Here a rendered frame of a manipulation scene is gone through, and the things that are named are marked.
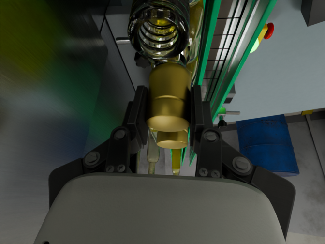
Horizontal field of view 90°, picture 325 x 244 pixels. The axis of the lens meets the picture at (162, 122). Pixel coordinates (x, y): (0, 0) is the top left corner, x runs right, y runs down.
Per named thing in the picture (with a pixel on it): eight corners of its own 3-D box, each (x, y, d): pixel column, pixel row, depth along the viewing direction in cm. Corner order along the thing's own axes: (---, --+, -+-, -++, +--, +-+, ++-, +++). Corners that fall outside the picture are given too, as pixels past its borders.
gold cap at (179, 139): (159, 115, 21) (156, 148, 19) (157, 101, 18) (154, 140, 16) (186, 116, 21) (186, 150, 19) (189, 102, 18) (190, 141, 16)
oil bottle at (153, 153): (150, 116, 79) (145, 173, 68) (161, 117, 79) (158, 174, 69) (149, 121, 84) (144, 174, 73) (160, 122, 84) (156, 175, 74)
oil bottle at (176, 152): (172, 141, 114) (171, 183, 103) (180, 141, 114) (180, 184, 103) (172, 143, 119) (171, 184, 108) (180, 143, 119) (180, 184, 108)
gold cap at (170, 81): (145, 63, 13) (139, 114, 11) (192, 62, 12) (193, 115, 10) (152, 89, 16) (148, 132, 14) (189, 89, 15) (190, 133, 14)
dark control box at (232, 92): (214, 76, 69) (215, 93, 65) (233, 76, 68) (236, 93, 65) (210, 88, 76) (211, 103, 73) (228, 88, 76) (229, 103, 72)
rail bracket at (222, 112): (216, 89, 56) (219, 125, 51) (238, 89, 55) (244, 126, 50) (214, 95, 59) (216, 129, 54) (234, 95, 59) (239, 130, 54)
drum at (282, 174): (282, 114, 254) (298, 178, 217) (238, 121, 287) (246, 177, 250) (282, 94, 205) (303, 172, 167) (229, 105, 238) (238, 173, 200)
